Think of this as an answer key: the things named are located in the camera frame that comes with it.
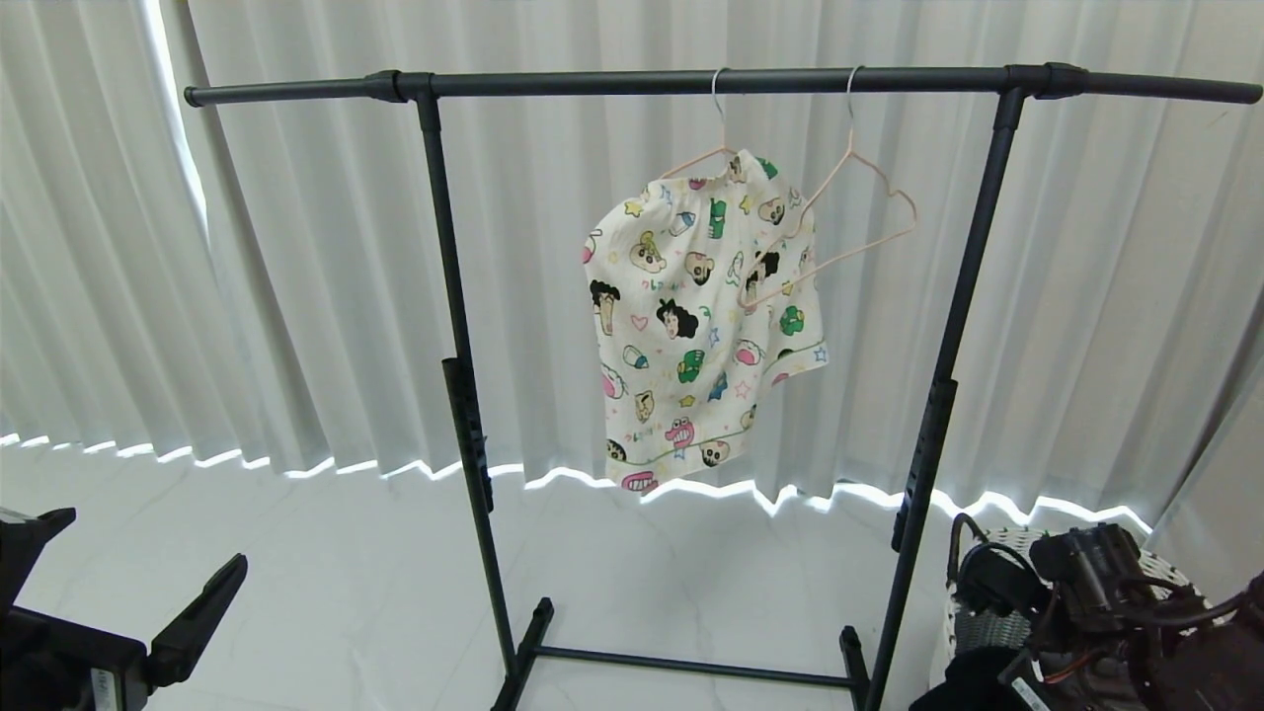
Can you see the cream printed garment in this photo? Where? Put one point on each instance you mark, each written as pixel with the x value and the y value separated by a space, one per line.
pixel 681 296

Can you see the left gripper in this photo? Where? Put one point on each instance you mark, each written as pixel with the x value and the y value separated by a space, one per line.
pixel 59 667

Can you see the pink clothes hanger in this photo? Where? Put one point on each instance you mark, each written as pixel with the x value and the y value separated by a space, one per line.
pixel 724 133
pixel 839 264

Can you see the white curtain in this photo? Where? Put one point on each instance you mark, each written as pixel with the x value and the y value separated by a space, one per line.
pixel 296 247

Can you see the black garment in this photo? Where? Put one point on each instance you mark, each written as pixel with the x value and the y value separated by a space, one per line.
pixel 963 686

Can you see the white laundry basket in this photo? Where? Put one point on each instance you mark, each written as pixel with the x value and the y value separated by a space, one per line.
pixel 987 627

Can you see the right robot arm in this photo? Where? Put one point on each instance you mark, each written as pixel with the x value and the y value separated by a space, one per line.
pixel 1205 671

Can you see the black clothes rack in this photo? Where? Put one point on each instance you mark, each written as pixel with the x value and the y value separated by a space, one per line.
pixel 691 81

